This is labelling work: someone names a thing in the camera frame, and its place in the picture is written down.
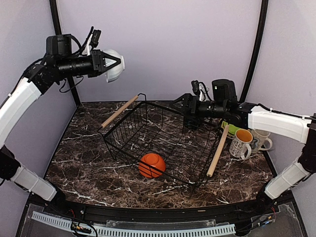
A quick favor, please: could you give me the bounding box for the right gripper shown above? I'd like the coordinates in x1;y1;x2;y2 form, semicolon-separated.
169;93;228;122

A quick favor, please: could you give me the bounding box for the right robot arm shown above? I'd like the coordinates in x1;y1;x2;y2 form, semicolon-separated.
171;79;316;214

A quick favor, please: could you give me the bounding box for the tall dragon pattern mug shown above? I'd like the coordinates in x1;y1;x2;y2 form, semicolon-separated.
250;129;273;154

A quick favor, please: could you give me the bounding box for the white ribbed bowl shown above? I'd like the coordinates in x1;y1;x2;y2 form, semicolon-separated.
101;49;125;83

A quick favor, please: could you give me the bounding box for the black wire dish rack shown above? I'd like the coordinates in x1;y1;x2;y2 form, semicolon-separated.
98;100;220;193

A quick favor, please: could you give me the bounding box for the orange bowl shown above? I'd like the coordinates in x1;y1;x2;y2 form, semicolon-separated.
138;153;166;178

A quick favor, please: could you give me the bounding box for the white leaf pattern mug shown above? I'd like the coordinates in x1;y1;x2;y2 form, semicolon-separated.
229;129;253;160

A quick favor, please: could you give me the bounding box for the white slotted cable duct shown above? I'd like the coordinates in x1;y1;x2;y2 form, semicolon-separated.
31;211;236;237

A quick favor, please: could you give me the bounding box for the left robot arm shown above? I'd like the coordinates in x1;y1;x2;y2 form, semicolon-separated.
0;31;125;215

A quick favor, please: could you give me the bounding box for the black front rail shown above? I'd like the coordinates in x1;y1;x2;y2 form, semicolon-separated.
46;200;264;223

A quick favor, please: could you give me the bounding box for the left wooden rack handle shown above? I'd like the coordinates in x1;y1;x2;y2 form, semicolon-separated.
101;95;139;128

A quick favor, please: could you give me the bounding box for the lime green plate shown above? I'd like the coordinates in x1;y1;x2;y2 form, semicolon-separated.
221;121;239;138

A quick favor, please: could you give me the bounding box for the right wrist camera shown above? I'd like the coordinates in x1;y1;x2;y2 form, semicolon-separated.
191;80;211;102

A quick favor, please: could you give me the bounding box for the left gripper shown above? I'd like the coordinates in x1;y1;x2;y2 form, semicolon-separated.
57;48;122;78

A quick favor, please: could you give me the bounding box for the right wooden rack handle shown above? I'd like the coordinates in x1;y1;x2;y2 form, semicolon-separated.
206;124;229;177

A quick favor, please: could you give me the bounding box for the wooden rack handle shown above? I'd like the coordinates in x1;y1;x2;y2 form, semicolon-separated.
206;124;229;177
101;95;139;128

